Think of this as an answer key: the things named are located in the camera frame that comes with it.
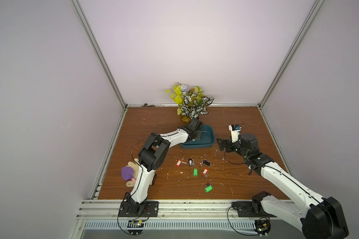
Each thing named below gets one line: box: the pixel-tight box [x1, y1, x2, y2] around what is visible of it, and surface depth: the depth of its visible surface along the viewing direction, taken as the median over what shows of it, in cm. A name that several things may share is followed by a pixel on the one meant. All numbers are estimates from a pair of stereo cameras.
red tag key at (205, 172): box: [202, 167, 209, 178], surface depth 87 cm
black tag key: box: [188, 158, 195, 167], surface depth 91 cm
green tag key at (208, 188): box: [204, 185, 213, 193], surface depth 81 cm
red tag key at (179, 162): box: [176, 159, 188, 168], surface depth 91 cm
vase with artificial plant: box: [164, 81, 215, 123], surface depth 93 cm
